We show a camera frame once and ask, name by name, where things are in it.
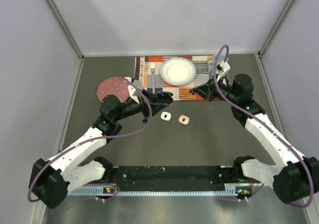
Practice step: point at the light blue mug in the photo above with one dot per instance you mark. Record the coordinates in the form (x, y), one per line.
(211, 61)

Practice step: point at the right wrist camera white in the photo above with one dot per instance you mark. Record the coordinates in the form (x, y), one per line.
(221, 70)

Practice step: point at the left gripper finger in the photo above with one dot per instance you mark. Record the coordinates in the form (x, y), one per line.
(154, 97)
(156, 108)

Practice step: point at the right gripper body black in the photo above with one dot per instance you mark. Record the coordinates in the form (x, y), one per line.
(215, 92)

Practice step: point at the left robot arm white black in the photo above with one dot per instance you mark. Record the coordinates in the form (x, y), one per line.
(53, 179)

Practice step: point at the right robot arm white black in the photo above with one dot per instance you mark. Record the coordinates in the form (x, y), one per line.
(293, 176)

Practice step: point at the pink dotted plate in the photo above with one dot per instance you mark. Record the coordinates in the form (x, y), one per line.
(113, 86)

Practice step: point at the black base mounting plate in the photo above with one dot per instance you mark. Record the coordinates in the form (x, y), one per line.
(171, 178)

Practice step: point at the white earbud charging case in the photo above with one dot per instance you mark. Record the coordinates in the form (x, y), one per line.
(166, 116)

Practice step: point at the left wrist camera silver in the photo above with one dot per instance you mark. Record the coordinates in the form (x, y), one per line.
(134, 88)

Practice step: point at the white plate blue rim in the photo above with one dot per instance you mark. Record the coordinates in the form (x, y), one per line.
(178, 71)

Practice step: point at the pink beige earbud charging case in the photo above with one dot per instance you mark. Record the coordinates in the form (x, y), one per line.
(184, 120)

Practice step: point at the colourful patchwork placemat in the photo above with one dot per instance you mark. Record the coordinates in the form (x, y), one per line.
(180, 93)

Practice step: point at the fork with pink handle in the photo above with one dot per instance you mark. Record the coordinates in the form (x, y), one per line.
(153, 69)

